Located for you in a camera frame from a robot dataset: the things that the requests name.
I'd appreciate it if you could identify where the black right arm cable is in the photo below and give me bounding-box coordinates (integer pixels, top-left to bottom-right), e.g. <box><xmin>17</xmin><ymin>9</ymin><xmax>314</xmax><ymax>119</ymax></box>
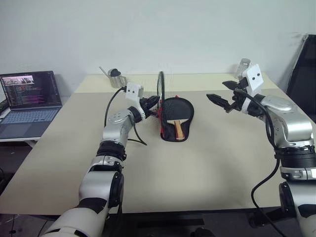
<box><xmin>233</xmin><ymin>88</ymin><xmax>288</xmax><ymax>237</ymax></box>

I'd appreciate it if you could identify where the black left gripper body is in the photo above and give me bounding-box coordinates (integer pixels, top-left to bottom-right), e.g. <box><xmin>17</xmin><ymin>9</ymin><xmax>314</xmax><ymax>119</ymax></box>
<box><xmin>139</xmin><ymin>96</ymin><xmax>157</xmax><ymax>119</ymax></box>

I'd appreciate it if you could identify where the white side table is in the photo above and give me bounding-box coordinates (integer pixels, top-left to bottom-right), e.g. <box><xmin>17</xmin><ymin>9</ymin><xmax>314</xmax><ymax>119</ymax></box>
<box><xmin>0</xmin><ymin>135</ymin><xmax>41</xmax><ymax>149</ymax></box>

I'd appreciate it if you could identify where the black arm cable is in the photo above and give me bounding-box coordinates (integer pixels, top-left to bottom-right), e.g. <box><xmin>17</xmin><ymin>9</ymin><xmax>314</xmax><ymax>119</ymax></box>
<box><xmin>233</xmin><ymin>88</ymin><xmax>288</xmax><ymax>237</ymax></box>
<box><xmin>104</xmin><ymin>86</ymin><xmax>149</xmax><ymax>146</ymax></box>

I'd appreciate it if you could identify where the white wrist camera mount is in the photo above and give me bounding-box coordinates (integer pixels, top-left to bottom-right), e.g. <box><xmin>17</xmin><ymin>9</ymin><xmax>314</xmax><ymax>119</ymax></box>
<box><xmin>125</xmin><ymin>83</ymin><xmax>145</xmax><ymax>117</ymax></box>
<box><xmin>240</xmin><ymin>63</ymin><xmax>263</xmax><ymax>97</ymax></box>

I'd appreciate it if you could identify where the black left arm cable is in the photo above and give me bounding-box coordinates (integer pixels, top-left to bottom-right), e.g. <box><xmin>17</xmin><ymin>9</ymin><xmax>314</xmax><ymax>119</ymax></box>
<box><xmin>104</xmin><ymin>86</ymin><xmax>149</xmax><ymax>146</ymax></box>

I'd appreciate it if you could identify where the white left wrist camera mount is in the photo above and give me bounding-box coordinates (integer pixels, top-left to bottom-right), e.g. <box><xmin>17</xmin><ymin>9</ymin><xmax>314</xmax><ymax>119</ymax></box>
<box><xmin>125</xmin><ymin>83</ymin><xmax>145</xmax><ymax>117</ymax></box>

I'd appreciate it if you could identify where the clear drinking glass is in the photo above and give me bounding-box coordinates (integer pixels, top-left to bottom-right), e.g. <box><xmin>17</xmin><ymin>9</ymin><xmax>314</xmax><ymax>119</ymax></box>
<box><xmin>235</xmin><ymin>58</ymin><xmax>252</xmax><ymax>80</ymax></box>

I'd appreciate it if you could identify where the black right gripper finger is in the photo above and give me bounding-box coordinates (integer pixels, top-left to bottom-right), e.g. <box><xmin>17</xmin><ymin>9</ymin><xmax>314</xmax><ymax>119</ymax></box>
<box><xmin>206</xmin><ymin>93</ymin><xmax>231</xmax><ymax>112</ymax></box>
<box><xmin>222</xmin><ymin>80</ymin><xmax>239</xmax><ymax>91</ymax></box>

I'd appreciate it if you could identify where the black chair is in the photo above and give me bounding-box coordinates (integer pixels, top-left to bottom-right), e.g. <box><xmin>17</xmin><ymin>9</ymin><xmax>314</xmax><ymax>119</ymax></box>
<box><xmin>285</xmin><ymin>34</ymin><xmax>316</xmax><ymax>124</ymax></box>

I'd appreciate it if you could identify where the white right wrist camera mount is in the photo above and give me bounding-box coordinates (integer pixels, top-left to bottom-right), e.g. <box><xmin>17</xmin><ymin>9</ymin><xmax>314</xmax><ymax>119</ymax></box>
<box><xmin>240</xmin><ymin>63</ymin><xmax>263</xmax><ymax>97</ymax></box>

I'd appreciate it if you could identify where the glass jar with black lid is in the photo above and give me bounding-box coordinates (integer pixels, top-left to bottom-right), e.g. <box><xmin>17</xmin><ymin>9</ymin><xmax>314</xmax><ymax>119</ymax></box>
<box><xmin>99</xmin><ymin>66</ymin><xmax>128</xmax><ymax>89</ymax></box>

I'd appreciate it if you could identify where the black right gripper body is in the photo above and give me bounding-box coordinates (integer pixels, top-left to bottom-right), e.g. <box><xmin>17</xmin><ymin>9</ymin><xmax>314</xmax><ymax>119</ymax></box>
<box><xmin>226</xmin><ymin>83</ymin><xmax>248</xmax><ymax>114</ymax></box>

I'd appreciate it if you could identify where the table tennis paddle wooden handle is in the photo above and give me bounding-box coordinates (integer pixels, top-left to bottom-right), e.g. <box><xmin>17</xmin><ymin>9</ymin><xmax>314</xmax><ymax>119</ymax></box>
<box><xmin>163</xmin><ymin>98</ymin><xmax>191</xmax><ymax>142</ymax></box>

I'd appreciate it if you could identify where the open laptop blue keyboard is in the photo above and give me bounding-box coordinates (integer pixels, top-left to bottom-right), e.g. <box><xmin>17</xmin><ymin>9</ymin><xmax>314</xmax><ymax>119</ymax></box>
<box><xmin>0</xmin><ymin>71</ymin><xmax>63</xmax><ymax>139</ymax></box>

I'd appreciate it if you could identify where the black paddle case red zipper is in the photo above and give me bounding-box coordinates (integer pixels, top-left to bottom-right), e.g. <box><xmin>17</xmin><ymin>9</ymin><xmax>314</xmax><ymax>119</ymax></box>
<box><xmin>155</xmin><ymin>71</ymin><xmax>195</xmax><ymax>143</ymax></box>

